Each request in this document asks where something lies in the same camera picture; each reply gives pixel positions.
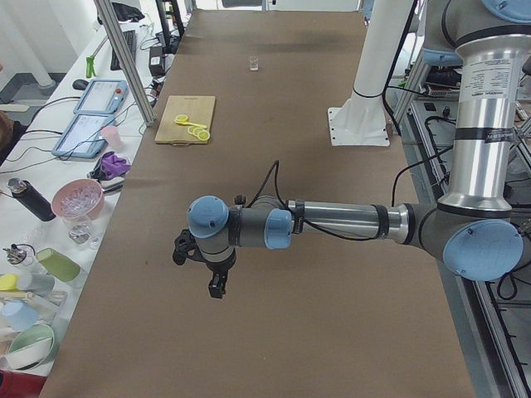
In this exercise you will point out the teach pendant near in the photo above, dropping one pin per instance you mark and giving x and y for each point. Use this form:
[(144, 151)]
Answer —
[(82, 137)]

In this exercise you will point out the yellow plastic cup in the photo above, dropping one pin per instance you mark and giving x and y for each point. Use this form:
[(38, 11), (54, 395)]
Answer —
[(8, 282)]

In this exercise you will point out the green plastic cup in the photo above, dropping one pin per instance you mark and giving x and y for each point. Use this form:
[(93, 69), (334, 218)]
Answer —
[(59, 265)]

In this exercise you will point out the teach pendant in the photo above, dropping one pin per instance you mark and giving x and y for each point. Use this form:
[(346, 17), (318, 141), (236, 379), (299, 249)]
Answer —
[(102, 97), (82, 137)]

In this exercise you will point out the black water bottle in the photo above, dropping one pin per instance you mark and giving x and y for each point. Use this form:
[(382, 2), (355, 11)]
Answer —
[(31, 198)]

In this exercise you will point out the clear glass cup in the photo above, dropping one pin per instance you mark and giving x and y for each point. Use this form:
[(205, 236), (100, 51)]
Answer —
[(253, 63)]

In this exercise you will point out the wooden cutting board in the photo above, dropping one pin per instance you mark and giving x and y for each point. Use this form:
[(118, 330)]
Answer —
[(199, 108)]

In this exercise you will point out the yellow plastic spoon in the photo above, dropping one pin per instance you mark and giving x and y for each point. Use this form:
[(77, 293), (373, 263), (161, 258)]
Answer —
[(183, 119)]

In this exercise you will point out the pink plastic cup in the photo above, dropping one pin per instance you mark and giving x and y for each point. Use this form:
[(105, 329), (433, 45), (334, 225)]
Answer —
[(111, 135)]

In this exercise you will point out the purple cloth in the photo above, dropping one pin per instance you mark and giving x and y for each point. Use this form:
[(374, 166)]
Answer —
[(113, 166)]

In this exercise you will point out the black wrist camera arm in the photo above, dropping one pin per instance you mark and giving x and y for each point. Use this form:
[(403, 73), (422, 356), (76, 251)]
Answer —
[(186, 248)]

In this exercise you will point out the blue plastic cup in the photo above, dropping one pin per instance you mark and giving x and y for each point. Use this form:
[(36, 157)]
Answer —
[(19, 315)]

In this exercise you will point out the black power adapter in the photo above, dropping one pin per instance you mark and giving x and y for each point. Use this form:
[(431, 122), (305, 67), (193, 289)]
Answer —
[(157, 63)]

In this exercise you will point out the teach pendant far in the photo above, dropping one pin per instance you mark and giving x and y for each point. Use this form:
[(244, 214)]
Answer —
[(102, 97)]

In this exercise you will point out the pink bowl with ice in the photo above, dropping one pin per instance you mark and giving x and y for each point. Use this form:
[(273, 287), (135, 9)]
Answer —
[(82, 197)]

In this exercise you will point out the green white bowl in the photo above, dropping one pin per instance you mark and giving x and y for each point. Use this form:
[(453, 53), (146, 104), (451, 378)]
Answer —
[(30, 348)]

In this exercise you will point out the aluminium frame post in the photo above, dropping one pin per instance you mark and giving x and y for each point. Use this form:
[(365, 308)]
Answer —
[(107, 15)]

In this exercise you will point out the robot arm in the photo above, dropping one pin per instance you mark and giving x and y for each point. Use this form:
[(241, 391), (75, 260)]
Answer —
[(469, 229)]

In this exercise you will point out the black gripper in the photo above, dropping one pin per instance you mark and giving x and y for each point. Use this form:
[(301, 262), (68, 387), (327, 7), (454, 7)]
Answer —
[(218, 270)]

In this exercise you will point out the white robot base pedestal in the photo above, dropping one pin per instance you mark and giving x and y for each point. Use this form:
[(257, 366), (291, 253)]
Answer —
[(361, 121)]

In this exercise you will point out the black computer mouse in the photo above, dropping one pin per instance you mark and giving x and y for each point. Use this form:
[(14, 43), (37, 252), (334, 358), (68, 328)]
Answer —
[(80, 84)]

